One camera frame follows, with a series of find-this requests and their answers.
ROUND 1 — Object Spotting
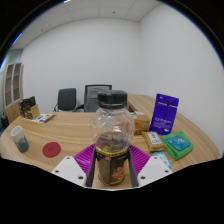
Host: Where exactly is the beige snack packet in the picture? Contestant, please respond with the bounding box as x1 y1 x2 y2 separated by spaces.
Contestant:
141 130 165 153

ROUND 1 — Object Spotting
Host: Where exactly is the black office chair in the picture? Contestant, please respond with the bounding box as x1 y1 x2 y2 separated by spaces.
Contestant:
53 87 78 113

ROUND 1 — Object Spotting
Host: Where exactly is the grey and white mug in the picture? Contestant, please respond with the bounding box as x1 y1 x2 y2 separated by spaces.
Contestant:
10 125 30 154

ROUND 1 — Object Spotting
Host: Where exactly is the white printed leaflet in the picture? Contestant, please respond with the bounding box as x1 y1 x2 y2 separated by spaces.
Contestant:
31 113 55 124

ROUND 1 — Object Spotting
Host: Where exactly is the small orange box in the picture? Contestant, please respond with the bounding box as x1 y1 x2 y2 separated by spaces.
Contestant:
131 113 152 136

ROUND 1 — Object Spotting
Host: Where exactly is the clear black-capped drink bottle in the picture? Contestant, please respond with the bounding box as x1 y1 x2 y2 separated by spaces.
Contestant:
90 89 136 188

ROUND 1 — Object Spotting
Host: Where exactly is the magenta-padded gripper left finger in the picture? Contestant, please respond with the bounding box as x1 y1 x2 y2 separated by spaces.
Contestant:
50 143 98 188

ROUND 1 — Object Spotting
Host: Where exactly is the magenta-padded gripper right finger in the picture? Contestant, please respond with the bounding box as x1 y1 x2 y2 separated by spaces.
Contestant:
128 143 174 188

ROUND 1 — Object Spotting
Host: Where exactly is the wooden side desk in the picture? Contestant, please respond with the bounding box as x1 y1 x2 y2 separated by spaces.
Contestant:
127 94 158 116

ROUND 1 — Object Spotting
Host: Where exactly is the green folded cloth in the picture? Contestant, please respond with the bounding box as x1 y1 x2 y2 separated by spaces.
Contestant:
162 130 195 161

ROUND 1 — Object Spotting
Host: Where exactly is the grey mesh office chair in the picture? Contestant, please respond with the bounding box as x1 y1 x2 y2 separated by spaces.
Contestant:
77 83 113 113

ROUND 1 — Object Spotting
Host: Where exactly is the flat round red coaster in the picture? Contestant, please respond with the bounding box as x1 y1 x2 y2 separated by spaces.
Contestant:
42 141 62 158

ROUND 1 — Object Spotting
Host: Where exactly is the wooden glass-door shelf cabinet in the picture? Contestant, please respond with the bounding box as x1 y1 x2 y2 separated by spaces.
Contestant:
2 62 24 124

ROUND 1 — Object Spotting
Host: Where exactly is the purple standing package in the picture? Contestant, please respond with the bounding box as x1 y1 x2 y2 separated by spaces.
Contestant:
148 93 180 136

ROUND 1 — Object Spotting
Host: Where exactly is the dark brown box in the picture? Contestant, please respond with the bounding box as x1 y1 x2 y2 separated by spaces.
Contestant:
18 98 28 119
22 95 37 114

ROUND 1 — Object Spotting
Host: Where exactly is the tan and brown box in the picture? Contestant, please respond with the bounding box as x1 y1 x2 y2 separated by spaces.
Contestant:
28 104 41 120

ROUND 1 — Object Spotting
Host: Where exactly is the small light blue pack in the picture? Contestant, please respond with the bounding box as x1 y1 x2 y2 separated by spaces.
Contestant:
153 151 173 170

